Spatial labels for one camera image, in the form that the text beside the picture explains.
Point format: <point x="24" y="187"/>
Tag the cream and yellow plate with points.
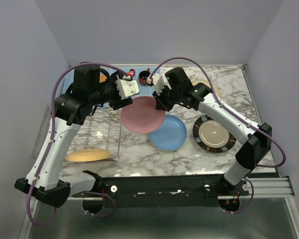
<point x="216" y="89"/>

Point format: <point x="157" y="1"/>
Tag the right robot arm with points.
<point x="219" y="120"/>

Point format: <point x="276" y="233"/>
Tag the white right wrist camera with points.
<point x="158" y="81"/>

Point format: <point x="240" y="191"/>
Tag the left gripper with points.
<point x="119" y="103"/>

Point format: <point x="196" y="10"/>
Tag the iridescent rainbow spoon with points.
<point x="132" y="72"/>

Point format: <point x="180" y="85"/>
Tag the woven wicker round trivet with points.
<point x="102" y="78"/>

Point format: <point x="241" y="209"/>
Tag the steel wire dish rack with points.
<point x="102" y="130"/>

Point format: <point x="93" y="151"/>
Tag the aluminium frame rail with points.
<point x="268" y="212"/>

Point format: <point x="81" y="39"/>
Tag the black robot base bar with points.
<point x="208" y="190"/>

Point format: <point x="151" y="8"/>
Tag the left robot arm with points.
<point x="94" y="84"/>

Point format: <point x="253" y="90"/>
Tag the orange and black mug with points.
<point x="143" y="77"/>

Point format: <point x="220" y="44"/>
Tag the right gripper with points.
<point x="160" y="103"/>

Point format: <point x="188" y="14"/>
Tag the pink plate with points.
<point x="142" y="116"/>

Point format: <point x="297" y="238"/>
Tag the blue plate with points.
<point x="171" y="135"/>

